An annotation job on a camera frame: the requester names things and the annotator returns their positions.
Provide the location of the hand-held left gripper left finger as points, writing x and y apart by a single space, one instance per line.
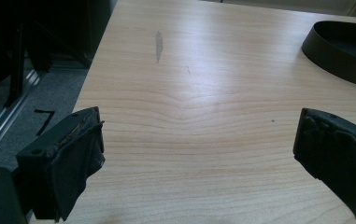
60 168

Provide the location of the black oval tray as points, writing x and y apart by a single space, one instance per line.
342 53

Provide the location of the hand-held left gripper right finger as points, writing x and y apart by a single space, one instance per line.
337 155

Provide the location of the black metal stand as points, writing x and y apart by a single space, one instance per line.
17 62

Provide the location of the silver floor rail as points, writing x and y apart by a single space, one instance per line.
2 119

